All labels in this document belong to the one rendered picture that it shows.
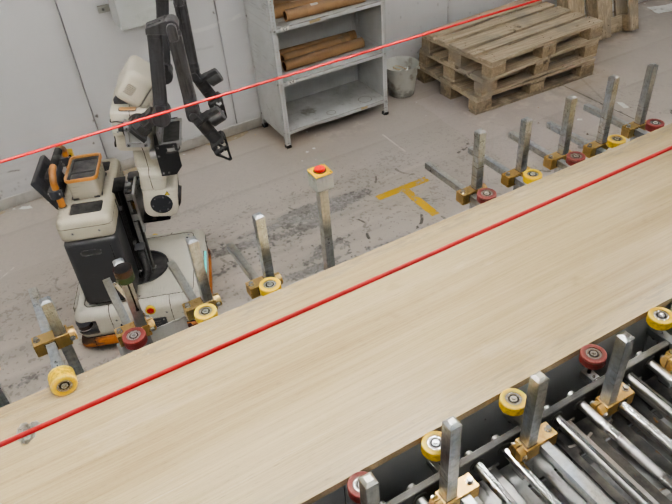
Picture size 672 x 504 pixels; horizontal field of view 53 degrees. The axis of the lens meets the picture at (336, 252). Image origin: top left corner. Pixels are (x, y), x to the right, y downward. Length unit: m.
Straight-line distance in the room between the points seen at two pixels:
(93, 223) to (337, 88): 2.88
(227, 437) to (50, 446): 0.52
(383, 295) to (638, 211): 1.10
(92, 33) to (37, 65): 0.40
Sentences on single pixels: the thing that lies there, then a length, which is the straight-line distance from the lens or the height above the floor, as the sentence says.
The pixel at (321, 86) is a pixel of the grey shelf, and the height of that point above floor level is 0.18.
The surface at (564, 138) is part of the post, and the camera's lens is 3.22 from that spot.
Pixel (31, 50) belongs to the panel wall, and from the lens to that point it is 4.75.
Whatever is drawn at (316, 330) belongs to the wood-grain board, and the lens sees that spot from 2.26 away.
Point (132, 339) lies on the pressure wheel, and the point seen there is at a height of 0.91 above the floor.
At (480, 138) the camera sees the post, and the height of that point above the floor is 1.11.
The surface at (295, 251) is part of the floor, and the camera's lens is 4.03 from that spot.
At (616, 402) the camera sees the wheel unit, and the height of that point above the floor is 0.83.
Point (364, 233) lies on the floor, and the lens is 4.12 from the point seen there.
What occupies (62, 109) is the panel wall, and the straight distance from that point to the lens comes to 4.90.
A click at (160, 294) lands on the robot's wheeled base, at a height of 0.28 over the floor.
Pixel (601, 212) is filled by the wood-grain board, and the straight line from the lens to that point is 2.84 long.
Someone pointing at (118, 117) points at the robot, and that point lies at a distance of 3.09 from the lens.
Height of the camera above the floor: 2.50
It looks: 39 degrees down
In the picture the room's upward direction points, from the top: 5 degrees counter-clockwise
